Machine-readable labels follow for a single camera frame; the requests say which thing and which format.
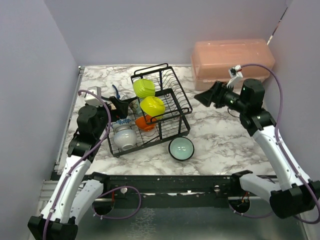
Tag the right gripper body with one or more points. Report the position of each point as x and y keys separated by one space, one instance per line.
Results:
x=230 y=99

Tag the blue handled pliers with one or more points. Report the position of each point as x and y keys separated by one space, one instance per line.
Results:
x=116 y=92

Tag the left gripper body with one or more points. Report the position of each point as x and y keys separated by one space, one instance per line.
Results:
x=104 y=116

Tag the orange bowl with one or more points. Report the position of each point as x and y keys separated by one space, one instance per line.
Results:
x=146 y=123

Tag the black wire dish rack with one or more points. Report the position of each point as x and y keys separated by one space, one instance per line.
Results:
x=174 y=122

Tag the pink plastic storage box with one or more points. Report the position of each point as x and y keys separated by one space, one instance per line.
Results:
x=211 y=60

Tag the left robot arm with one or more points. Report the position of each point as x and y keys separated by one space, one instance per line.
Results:
x=60 y=218

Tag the blue floral bowl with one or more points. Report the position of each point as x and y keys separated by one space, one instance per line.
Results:
x=121 y=123

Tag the white square bowl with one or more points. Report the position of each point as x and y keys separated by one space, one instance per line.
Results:
x=144 y=88

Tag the mint green floral bowl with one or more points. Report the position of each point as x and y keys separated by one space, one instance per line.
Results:
x=135 y=107

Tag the black rimmed bowl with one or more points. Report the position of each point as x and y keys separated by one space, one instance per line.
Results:
x=181 y=148

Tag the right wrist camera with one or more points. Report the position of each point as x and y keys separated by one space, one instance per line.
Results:
x=236 y=75

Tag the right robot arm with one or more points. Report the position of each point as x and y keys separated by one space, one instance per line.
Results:
x=295 y=192

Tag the aluminium frame rail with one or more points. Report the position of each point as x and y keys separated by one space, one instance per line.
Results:
x=47 y=190

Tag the yellow-green bowl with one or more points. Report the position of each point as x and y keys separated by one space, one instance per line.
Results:
x=153 y=106

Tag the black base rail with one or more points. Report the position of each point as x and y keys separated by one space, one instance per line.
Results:
x=166 y=191

